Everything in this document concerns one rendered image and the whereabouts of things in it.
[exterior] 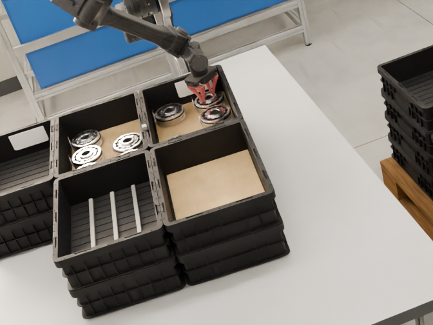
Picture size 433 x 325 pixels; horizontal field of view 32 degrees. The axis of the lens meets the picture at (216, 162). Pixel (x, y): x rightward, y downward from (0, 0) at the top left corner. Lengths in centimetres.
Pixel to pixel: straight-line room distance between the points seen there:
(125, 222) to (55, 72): 228
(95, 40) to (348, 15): 164
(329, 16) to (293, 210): 287
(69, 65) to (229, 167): 225
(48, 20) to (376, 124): 184
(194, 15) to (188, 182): 224
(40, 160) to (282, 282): 103
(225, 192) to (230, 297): 32
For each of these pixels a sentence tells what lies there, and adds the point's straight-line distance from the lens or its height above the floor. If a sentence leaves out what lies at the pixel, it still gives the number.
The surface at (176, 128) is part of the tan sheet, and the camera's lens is 251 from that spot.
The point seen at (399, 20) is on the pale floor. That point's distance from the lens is 473.
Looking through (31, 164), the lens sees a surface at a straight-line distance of 264.
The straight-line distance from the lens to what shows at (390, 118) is 312.
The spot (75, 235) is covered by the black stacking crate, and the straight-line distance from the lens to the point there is 221.
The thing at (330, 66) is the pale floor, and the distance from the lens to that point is 437.
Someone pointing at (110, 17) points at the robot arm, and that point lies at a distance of 220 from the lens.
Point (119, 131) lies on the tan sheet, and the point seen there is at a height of 83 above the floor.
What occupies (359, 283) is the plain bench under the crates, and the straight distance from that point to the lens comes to 196.
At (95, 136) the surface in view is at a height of 86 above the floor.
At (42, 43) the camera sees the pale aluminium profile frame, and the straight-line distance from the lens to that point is 426.
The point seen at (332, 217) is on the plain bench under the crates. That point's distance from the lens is 216.
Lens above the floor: 208
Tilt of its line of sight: 33 degrees down
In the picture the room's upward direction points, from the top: 18 degrees counter-clockwise
